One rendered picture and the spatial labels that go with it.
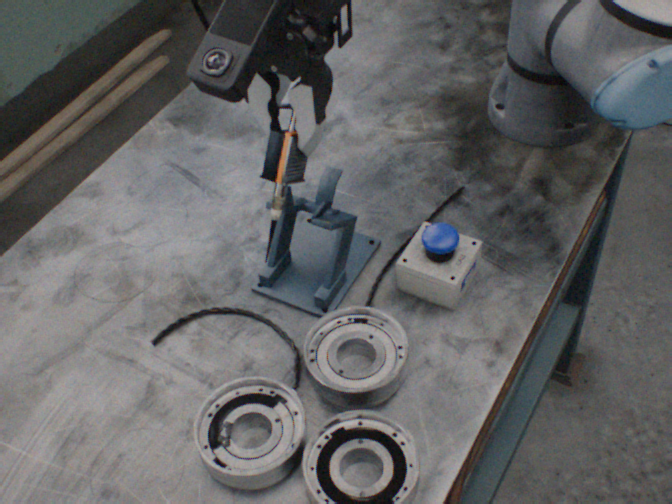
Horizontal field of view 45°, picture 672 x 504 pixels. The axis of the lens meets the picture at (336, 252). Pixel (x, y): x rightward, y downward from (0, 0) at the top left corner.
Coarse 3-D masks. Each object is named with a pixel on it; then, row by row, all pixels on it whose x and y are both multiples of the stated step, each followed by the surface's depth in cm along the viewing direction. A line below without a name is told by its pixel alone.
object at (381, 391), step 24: (336, 312) 84; (360, 312) 85; (384, 312) 84; (312, 336) 83; (360, 336) 83; (312, 360) 82; (336, 360) 82; (384, 360) 82; (408, 360) 81; (312, 384) 81; (384, 384) 78; (360, 408) 81
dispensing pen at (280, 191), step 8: (288, 128) 78; (272, 136) 77; (280, 136) 76; (272, 144) 77; (280, 144) 76; (272, 152) 77; (280, 152) 77; (272, 160) 77; (264, 168) 78; (272, 168) 77; (264, 176) 78; (272, 176) 77; (280, 184) 79; (280, 192) 79; (272, 200) 80; (280, 200) 79; (272, 208) 80; (280, 208) 80; (272, 216) 80; (272, 224) 80; (272, 232) 81
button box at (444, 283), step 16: (416, 240) 90; (464, 240) 89; (416, 256) 88; (432, 256) 88; (448, 256) 87; (464, 256) 88; (480, 256) 91; (400, 272) 89; (416, 272) 87; (432, 272) 87; (448, 272) 86; (464, 272) 87; (400, 288) 91; (416, 288) 89; (432, 288) 88; (448, 288) 86; (464, 288) 89; (448, 304) 88
